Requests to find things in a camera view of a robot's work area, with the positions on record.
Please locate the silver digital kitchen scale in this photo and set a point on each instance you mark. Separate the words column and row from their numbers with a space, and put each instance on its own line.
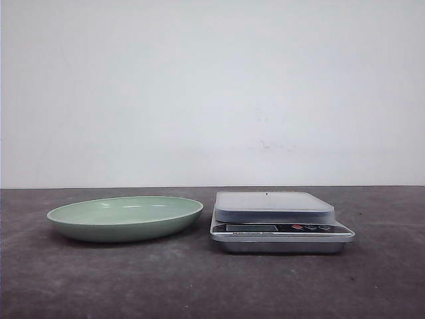
column 276, row 222

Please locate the green shallow plate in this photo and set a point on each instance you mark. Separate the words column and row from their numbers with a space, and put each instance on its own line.
column 124, row 219

